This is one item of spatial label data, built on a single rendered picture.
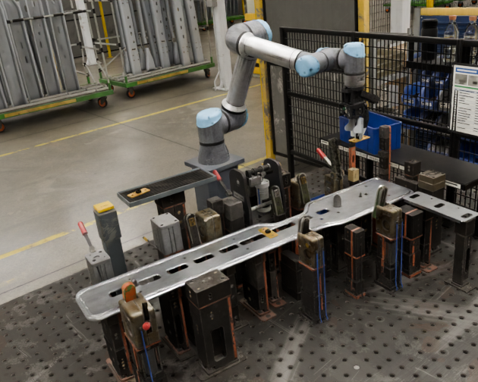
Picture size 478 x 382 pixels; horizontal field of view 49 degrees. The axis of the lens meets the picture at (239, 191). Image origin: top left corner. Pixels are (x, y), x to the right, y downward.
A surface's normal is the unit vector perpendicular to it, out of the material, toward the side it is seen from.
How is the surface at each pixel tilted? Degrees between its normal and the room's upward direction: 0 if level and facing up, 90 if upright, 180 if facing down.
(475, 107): 90
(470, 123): 90
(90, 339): 0
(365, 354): 0
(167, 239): 90
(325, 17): 90
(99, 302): 0
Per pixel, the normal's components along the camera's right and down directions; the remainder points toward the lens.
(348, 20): -0.75, 0.34
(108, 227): 0.53, 0.29
